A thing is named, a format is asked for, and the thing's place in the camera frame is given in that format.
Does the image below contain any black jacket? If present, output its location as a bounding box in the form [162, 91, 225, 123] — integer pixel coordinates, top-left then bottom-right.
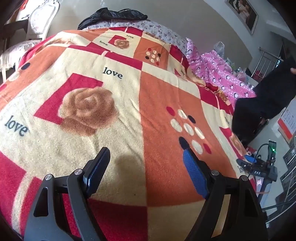
[77, 7, 148, 30]

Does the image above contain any clear plastic bag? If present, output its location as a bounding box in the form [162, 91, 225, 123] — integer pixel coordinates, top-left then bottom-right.
[213, 41, 226, 57]

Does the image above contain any dark wooden furniture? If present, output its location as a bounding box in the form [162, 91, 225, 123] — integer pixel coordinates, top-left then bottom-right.
[0, 19, 29, 55]

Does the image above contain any black cable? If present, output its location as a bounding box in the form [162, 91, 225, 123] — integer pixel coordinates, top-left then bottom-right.
[254, 143, 270, 161]

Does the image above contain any pink penguin print blanket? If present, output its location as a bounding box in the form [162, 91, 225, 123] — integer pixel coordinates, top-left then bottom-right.
[186, 37, 257, 107]

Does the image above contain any printed orange red blanket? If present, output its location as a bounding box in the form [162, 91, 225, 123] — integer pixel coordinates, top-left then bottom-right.
[0, 25, 257, 241]

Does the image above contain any wall calendar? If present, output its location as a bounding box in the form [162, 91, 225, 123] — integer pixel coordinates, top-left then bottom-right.
[277, 102, 296, 142]

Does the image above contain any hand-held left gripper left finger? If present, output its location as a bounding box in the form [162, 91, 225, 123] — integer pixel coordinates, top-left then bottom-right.
[23, 146, 111, 241]

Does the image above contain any framed couple photo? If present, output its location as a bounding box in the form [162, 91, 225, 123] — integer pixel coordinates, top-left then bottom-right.
[225, 0, 259, 35]

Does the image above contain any floral bed sheet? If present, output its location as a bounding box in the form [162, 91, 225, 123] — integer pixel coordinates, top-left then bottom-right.
[83, 20, 188, 56]

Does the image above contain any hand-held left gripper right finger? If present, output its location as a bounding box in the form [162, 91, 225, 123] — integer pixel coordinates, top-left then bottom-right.
[182, 148, 270, 241]

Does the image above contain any white ornate chair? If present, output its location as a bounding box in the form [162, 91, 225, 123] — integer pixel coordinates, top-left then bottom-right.
[0, 0, 61, 80]

